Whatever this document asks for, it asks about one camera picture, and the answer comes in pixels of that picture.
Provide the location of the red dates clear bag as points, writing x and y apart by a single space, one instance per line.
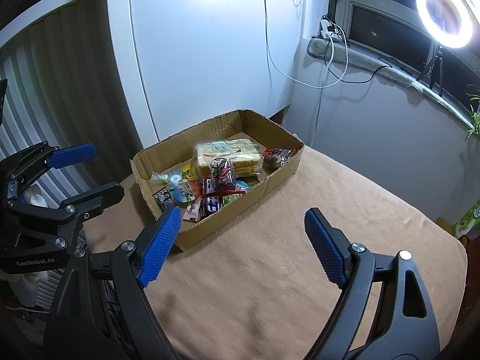
222 176

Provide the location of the white power strip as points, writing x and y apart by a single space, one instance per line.
329 28

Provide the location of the white ring light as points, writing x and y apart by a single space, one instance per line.
447 21

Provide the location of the dark red snack bag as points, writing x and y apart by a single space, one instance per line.
277 157

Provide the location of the brown cardboard box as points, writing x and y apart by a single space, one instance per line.
176 151

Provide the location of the black light tripod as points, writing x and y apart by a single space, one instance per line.
433 71

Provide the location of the grey window sill cloth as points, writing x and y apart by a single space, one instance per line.
367 63

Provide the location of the green potted plant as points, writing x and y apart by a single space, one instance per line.
474 100

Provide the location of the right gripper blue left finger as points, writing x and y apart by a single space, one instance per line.
100 310

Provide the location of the pale green candy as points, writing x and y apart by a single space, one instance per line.
159 178

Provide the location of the yellow snack packet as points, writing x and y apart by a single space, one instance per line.
186 172

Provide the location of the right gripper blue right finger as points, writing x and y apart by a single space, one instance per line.
403 326

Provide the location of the black white candy packet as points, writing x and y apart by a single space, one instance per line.
163 198

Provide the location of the green drink carton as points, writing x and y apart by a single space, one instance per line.
468 221

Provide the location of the packaged sliced bread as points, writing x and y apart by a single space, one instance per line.
243 154

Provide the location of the pink snack packet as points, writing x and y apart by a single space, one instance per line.
193 211

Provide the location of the green snack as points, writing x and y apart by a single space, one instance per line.
230 198

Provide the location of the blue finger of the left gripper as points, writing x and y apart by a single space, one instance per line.
71 156
92 203

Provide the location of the teal white snack packet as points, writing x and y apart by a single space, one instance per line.
180 188

